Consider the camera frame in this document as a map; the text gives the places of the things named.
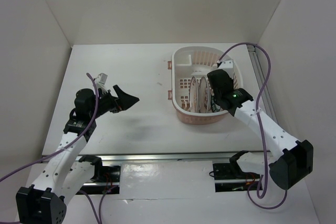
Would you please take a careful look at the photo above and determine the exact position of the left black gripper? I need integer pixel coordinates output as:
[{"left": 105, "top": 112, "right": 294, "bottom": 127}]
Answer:
[{"left": 89, "top": 84, "right": 139, "bottom": 119}]

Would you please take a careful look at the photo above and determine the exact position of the red green character plate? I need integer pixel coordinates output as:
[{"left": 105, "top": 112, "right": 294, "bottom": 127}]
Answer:
[{"left": 198, "top": 77, "right": 211, "bottom": 113}]

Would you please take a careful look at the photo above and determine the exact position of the green rimmed white plate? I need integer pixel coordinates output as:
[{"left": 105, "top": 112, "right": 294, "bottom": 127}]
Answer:
[{"left": 211, "top": 96, "right": 223, "bottom": 113}]

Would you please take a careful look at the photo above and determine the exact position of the orange sunburst plate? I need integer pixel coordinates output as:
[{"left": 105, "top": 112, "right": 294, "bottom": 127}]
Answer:
[{"left": 189, "top": 76, "right": 199, "bottom": 113}]

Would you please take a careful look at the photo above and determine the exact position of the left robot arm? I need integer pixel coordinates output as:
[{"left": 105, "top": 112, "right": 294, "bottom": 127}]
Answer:
[{"left": 16, "top": 84, "right": 139, "bottom": 223}]

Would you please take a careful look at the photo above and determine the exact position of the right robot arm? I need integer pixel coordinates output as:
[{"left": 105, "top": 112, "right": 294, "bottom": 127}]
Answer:
[{"left": 207, "top": 69, "right": 313, "bottom": 190}]

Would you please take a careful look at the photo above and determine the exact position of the white pink dish rack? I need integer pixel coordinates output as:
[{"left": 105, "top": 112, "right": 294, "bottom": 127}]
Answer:
[{"left": 168, "top": 46, "right": 228, "bottom": 125}]

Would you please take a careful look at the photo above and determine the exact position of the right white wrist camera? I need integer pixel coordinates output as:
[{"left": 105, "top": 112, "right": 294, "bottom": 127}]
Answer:
[{"left": 217, "top": 60, "right": 234, "bottom": 76}]

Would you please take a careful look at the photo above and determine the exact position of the aluminium rail right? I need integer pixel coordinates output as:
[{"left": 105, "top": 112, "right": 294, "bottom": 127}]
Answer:
[{"left": 247, "top": 45, "right": 277, "bottom": 121}]

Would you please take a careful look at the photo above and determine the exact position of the aluminium rail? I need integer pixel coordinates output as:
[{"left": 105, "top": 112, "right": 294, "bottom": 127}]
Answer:
[
  {"left": 40, "top": 150, "right": 274, "bottom": 164},
  {"left": 247, "top": 45, "right": 277, "bottom": 121}
]

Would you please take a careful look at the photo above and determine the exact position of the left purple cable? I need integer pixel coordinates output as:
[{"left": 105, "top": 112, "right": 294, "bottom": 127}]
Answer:
[{"left": 0, "top": 72, "right": 103, "bottom": 224}]

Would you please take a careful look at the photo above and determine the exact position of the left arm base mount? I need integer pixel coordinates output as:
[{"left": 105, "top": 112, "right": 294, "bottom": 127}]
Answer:
[{"left": 80, "top": 165, "right": 121, "bottom": 195}]

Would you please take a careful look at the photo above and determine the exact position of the aluminium rail front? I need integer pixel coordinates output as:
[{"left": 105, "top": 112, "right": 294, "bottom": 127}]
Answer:
[{"left": 40, "top": 150, "right": 274, "bottom": 164}]

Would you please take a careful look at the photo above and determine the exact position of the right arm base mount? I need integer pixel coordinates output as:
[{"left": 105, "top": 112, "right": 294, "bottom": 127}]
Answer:
[{"left": 209, "top": 163, "right": 260, "bottom": 193}]

